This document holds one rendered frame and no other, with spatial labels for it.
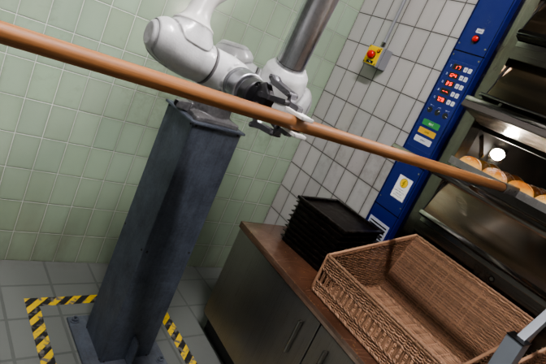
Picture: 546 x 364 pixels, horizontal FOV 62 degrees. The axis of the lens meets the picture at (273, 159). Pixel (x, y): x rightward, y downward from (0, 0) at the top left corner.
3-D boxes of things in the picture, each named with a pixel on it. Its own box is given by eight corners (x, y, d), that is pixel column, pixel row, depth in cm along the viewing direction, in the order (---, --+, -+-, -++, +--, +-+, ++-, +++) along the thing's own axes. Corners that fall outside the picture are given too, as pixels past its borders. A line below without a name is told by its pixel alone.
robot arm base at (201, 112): (162, 98, 156) (168, 84, 155) (214, 112, 171) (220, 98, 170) (184, 118, 143) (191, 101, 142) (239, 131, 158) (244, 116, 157)
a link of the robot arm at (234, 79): (247, 106, 117) (257, 114, 112) (217, 97, 111) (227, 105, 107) (260, 73, 114) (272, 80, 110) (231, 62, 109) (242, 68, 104)
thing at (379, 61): (370, 66, 228) (379, 47, 226) (383, 71, 220) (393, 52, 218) (361, 62, 223) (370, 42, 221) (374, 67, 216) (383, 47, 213)
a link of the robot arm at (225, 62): (244, 111, 117) (203, 90, 108) (218, 92, 129) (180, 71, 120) (265, 75, 115) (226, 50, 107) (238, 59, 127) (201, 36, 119)
